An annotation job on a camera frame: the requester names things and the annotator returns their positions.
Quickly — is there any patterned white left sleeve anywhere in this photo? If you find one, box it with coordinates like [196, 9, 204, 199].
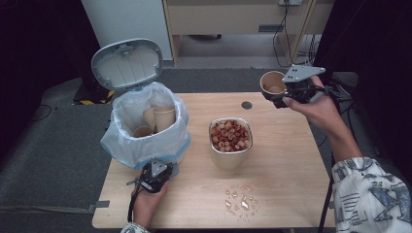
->
[120, 221, 151, 233]

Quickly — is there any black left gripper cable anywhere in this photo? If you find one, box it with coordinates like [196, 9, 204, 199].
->
[125, 179, 144, 224]

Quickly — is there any patterned white sleeve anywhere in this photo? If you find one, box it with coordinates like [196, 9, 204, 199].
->
[120, 221, 151, 233]
[330, 156, 412, 233]

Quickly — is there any light wooden cabinet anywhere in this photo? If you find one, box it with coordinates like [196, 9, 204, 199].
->
[162, 0, 335, 66]

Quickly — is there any low brown paper cup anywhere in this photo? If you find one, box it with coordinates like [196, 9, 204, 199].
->
[132, 125, 155, 139]

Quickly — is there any grey tape strip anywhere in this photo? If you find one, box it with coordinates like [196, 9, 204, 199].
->
[86, 200, 111, 214]

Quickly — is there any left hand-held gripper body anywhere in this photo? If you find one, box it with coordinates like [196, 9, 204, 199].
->
[139, 159, 174, 194]

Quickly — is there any water spill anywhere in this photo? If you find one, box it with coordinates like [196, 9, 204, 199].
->
[223, 183, 270, 221]

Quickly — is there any thin black floor cable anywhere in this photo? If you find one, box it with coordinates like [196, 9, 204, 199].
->
[31, 104, 53, 123]

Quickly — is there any black power cable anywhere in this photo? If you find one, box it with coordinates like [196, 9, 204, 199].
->
[272, 0, 313, 69]

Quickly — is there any translucent plastic bin bag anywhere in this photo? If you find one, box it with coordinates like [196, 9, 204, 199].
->
[100, 81, 191, 171]

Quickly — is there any person's left hand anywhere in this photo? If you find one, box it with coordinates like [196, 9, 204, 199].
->
[131, 183, 169, 228]

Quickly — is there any white grey pedal trash bin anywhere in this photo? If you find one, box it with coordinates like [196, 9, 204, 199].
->
[90, 38, 190, 178]

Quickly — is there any metal container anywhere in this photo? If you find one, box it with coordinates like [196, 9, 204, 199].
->
[208, 116, 254, 171]

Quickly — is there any tall brown paper cup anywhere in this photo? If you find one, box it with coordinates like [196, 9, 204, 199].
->
[153, 106, 177, 133]

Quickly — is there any grey cabinet label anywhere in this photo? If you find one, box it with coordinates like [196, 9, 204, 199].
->
[257, 24, 285, 34]

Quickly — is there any patterned white right sleeve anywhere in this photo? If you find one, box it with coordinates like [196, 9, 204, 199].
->
[330, 156, 412, 233]

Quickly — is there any black curtain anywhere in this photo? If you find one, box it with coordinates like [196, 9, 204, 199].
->
[312, 0, 412, 183]
[0, 0, 110, 166]

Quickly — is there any tilted brown paper cup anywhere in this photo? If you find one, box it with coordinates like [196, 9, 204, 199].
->
[142, 107, 156, 128]

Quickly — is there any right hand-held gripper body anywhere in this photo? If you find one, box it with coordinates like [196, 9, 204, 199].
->
[282, 64, 326, 104]

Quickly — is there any person's right hand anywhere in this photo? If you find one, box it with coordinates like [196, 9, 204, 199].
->
[282, 76, 343, 137]

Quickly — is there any white panel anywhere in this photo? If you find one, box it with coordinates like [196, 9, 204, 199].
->
[80, 0, 173, 61]

